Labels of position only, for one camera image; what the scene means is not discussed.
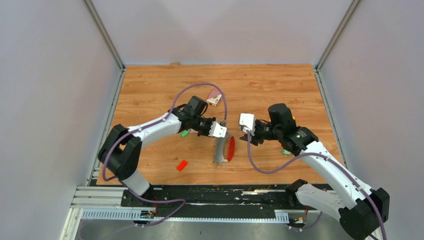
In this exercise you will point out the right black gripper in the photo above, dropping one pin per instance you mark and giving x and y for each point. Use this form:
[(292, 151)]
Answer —
[(255, 140)]

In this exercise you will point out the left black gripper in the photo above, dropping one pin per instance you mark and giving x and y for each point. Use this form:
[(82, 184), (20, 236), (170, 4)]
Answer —
[(210, 120)]

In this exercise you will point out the green tag key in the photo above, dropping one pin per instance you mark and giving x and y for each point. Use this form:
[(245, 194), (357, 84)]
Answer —
[(184, 133)]

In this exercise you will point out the metal key organizer red handle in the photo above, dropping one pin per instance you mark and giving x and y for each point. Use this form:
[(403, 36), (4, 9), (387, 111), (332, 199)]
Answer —
[(224, 149)]

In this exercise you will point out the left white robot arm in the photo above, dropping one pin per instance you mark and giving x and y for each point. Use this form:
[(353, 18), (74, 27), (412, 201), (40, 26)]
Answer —
[(121, 150)]

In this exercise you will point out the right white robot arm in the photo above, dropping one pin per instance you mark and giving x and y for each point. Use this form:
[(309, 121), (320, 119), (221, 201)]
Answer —
[(360, 209)]

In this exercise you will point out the playing card box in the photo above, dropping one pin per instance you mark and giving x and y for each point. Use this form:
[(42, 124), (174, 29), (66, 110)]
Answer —
[(214, 97)]

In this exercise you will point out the small orange block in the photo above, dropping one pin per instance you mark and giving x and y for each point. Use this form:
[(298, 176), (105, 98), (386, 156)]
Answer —
[(180, 167)]

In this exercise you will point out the small green toy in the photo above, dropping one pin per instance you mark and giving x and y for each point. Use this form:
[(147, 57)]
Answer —
[(285, 152)]

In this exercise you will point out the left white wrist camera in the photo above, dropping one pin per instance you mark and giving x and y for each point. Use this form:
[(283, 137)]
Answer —
[(217, 130)]

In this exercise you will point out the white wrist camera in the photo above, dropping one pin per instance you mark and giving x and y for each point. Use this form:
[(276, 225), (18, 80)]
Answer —
[(217, 130), (247, 123)]

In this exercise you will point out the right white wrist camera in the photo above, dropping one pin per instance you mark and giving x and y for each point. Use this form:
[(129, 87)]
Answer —
[(247, 123)]

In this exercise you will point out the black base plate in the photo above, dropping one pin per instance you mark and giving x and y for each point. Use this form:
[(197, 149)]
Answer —
[(168, 197)]

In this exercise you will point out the white slotted cable duct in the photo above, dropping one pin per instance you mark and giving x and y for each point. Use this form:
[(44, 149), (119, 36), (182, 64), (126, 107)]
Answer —
[(208, 214)]

